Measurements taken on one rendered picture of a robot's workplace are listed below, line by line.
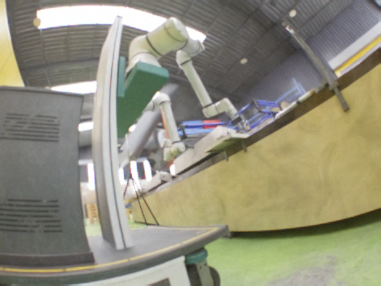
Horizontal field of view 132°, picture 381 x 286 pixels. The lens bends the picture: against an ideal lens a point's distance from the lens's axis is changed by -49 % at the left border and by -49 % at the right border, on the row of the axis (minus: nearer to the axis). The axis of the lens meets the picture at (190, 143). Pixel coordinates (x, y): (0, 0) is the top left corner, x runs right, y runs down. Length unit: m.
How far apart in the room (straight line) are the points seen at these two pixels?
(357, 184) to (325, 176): 0.19
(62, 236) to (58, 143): 0.25
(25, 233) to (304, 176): 1.17
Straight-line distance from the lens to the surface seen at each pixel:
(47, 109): 0.58
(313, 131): 0.97
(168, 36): 0.84
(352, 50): 12.00
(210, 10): 10.13
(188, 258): 0.62
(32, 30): 10.84
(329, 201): 1.00
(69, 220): 0.48
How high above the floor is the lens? 0.45
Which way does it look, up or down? 19 degrees up
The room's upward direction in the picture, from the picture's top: 14 degrees counter-clockwise
